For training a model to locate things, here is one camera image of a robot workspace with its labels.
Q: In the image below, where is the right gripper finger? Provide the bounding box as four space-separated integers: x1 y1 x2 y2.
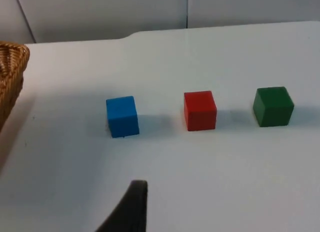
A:
94 180 149 232

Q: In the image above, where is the blue cube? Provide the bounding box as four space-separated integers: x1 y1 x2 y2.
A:
105 95 140 139

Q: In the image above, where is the pale brown wicker basket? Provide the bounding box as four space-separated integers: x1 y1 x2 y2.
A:
0 40 31 133

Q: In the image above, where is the red cube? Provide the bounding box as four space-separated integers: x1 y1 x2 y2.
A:
183 90 218 132

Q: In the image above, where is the green cube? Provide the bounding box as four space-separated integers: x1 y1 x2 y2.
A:
252 86 295 128

